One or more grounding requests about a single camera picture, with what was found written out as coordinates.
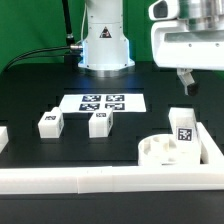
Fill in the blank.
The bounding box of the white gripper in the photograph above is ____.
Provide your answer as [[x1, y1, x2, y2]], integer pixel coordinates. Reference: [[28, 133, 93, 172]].
[[148, 0, 224, 96]]

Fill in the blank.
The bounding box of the white round stool seat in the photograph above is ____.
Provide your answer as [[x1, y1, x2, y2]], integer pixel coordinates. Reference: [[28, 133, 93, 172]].
[[138, 134, 201, 166]]

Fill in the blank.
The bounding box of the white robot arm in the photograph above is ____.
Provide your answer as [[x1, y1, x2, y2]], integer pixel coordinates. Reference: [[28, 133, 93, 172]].
[[79, 0, 224, 96]]

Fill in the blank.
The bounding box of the white U-shaped fence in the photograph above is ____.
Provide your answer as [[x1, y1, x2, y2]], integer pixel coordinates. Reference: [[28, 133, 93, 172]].
[[0, 123, 224, 195]]

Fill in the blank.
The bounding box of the white marker sheet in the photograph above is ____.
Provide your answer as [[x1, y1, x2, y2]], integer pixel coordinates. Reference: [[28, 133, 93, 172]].
[[59, 93, 146, 113]]

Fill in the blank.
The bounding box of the black vertical pole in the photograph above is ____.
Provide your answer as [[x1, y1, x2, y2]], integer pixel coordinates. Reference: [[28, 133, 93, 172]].
[[62, 0, 75, 64]]

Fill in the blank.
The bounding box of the white block left edge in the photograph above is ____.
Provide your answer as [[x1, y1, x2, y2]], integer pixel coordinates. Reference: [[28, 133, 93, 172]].
[[0, 126, 9, 153]]

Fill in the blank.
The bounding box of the black cable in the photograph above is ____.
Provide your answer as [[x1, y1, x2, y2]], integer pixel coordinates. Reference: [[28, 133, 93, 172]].
[[1, 45, 84, 74]]

